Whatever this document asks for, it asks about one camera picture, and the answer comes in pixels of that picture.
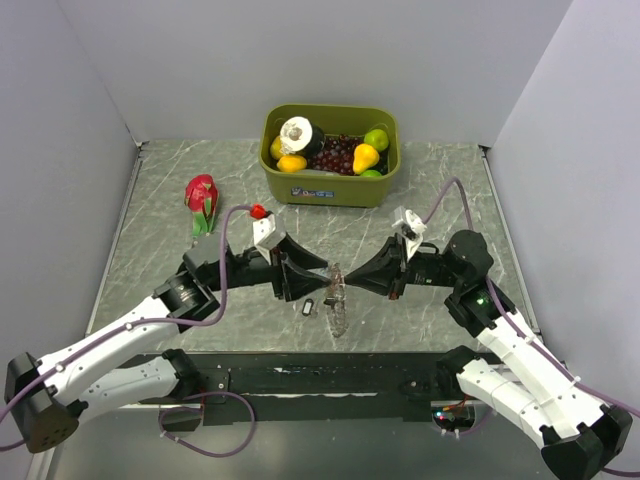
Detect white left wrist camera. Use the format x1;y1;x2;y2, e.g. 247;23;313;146
249;204;286;265

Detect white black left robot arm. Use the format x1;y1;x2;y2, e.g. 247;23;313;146
1;234;330;453

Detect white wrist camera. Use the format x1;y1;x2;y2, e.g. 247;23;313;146
249;204;286;265
391;206;426;261

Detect green lime toy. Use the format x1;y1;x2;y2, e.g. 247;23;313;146
363;129;390;152

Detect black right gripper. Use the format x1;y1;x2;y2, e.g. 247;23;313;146
344;231;463;299

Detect dark red grape bunch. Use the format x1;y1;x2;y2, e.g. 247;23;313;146
307;135;362;176

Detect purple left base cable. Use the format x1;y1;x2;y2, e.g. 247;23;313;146
157;391;256;457

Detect green fruit toy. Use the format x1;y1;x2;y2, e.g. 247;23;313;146
360;169;382;178

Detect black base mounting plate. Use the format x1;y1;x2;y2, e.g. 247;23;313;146
119;352;506;427

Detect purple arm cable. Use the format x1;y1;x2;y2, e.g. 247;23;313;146
422;176;640;477
0;204;261;451

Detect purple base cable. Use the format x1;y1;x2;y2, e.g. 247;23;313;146
157;391;256;457
439;404;500;441

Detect large silver toothed keyring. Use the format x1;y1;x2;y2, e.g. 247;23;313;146
323;263;349;338

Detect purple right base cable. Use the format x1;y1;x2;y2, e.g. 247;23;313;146
439;404;500;441

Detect yellow lemon toy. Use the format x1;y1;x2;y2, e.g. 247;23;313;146
269;136;283;161

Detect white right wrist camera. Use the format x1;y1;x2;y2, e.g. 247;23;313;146
391;206;426;261

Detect white black cylinder roll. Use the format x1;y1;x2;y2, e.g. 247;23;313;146
279;116;325;157

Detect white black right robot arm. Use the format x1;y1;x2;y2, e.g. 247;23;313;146
345;230;632;479

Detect red dragon fruit toy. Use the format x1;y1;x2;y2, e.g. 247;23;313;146
184;174;219;237

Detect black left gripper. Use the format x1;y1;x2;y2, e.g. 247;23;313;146
208;231;331;301

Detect olive green plastic bin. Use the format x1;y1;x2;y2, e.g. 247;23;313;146
259;103;401;208

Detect orange yellow mango toy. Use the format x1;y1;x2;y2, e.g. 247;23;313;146
276;154;307;173

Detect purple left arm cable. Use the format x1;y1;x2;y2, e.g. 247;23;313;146
0;204;261;451

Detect yellow pear toy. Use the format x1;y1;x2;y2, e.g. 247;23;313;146
353;143;380;175

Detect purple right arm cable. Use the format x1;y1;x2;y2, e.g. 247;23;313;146
422;176;640;477

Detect aluminium rail frame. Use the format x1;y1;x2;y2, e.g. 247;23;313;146
26;399;166;480

